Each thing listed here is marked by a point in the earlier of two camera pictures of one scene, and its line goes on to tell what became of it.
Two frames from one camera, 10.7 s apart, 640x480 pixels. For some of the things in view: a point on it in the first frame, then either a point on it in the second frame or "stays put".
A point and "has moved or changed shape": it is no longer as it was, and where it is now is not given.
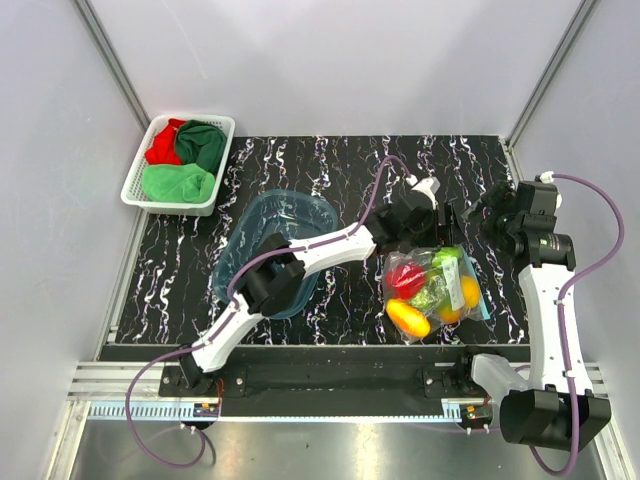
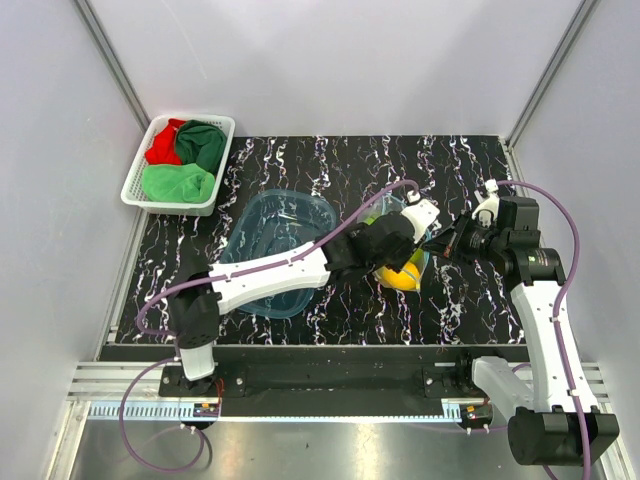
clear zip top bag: [426, 289] has moved or changed shape
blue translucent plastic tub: [269, 220] stays put
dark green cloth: [201, 143] stays put
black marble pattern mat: [335, 240] stays put
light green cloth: [169, 182] stays put
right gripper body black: [500, 197] -> [474, 241]
